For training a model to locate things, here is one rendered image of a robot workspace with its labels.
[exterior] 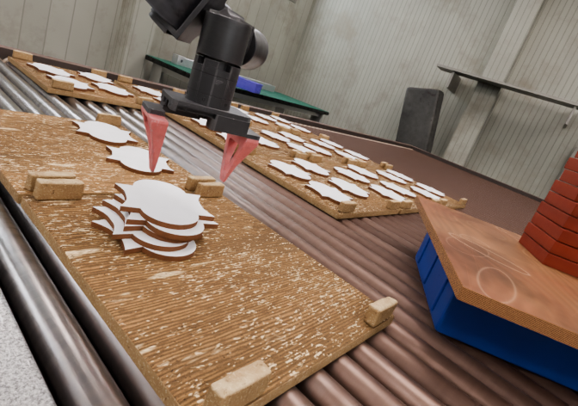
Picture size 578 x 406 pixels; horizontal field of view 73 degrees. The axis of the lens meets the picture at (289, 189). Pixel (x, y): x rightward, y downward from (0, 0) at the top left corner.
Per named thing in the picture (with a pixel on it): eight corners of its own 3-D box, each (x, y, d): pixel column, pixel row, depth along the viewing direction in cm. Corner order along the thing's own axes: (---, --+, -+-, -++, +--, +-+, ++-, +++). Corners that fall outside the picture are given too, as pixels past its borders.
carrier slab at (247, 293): (195, 450, 29) (201, 434, 29) (19, 206, 52) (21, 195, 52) (390, 324, 57) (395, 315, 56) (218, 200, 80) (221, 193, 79)
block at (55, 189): (35, 201, 52) (39, 182, 51) (31, 195, 53) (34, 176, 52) (82, 200, 57) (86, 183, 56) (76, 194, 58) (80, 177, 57)
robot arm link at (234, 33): (199, -4, 44) (245, 12, 44) (223, 10, 51) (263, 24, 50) (185, 58, 46) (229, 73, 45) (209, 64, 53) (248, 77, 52)
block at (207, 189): (198, 198, 73) (202, 184, 72) (193, 193, 74) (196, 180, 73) (223, 197, 78) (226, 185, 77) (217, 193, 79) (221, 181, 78)
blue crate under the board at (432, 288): (644, 423, 55) (686, 367, 52) (431, 332, 59) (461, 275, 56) (549, 312, 85) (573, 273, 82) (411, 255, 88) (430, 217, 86)
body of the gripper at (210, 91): (158, 101, 50) (171, 43, 48) (230, 119, 56) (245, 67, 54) (169, 114, 45) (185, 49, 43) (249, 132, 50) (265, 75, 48)
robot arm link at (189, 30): (142, 9, 47) (187, -50, 45) (187, 27, 58) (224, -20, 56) (209, 83, 47) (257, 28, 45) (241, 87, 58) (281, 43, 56)
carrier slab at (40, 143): (16, 204, 53) (18, 193, 52) (-54, 109, 75) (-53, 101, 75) (215, 198, 80) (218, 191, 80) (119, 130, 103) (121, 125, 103)
